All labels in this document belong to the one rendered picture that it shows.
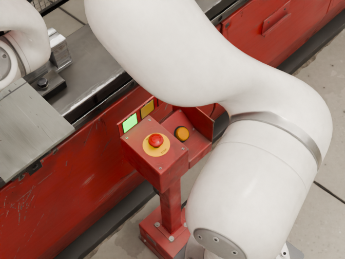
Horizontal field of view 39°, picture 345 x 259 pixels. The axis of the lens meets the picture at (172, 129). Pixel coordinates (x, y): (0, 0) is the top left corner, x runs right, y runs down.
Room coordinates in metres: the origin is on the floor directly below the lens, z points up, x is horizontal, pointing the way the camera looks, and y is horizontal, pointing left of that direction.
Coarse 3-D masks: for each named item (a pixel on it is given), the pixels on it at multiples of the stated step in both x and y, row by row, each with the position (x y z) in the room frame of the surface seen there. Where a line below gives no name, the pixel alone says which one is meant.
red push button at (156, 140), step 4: (152, 136) 0.67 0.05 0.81; (156, 136) 0.67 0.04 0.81; (160, 136) 0.67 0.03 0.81; (148, 140) 0.66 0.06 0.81; (152, 140) 0.66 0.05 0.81; (156, 140) 0.66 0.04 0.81; (160, 140) 0.66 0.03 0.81; (152, 144) 0.65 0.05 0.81; (156, 144) 0.65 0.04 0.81; (160, 144) 0.65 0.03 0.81
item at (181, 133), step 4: (180, 128) 0.74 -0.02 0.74; (184, 128) 0.74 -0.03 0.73; (176, 132) 0.73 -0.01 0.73; (180, 132) 0.73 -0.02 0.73; (184, 132) 0.73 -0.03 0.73; (188, 132) 0.74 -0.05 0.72; (176, 136) 0.72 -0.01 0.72; (180, 136) 0.72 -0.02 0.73; (184, 136) 0.72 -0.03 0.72; (188, 136) 0.73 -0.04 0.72; (180, 140) 0.72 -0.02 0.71
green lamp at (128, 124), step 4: (132, 116) 0.72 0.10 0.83; (128, 120) 0.71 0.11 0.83; (132, 120) 0.72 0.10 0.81; (136, 120) 0.73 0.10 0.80; (124, 124) 0.70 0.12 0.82; (128, 124) 0.71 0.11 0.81; (132, 124) 0.72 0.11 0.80; (124, 128) 0.70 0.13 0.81; (128, 128) 0.71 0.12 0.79; (124, 132) 0.70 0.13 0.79
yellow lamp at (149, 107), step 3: (150, 102) 0.77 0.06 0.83; (153, 102) 0.77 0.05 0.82; (147, 105) 0.76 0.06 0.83; (150, 105) 0.76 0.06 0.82; (153, 105) 0.77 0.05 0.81; (141, 108) 0.74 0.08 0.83; (144, 108) 0.75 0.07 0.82; (147, 108) 0.76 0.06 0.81; (150, 108) 0.76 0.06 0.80; (153, 108) 0.77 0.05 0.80; (141, 111) 0.74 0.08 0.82; (144, 111) 0.75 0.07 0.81; (147, 111) 0.76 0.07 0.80; (150, 111) 0.76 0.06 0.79; (141, 114) 0.74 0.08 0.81; (144, 114) 0.75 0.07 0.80; (147, 114) 0.76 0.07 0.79
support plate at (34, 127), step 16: (16, 96) 0.67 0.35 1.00; (32, 96) 0.67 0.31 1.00; (0, 112) 0.63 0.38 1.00; (16, 112) 0.63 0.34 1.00; (32, 112) 0.63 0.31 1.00; (48, 112) 0.63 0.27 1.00; (0, 128) 0.59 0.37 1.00; (16, 128) 0.59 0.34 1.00; (32, 128) 0.58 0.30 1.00; (48, 128) 0.58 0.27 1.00; (64, 128) 0.58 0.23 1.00; (0, 144) 0.55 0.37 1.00; (16, 144) 0.54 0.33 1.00; (32, 144) 0.54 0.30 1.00; (48, 144) 0.54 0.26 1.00; (0, 160) 0.51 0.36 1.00; (16, 160) 0.51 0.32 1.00; (32, 160) 0.51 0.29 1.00; (0, 176) 0.47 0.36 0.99
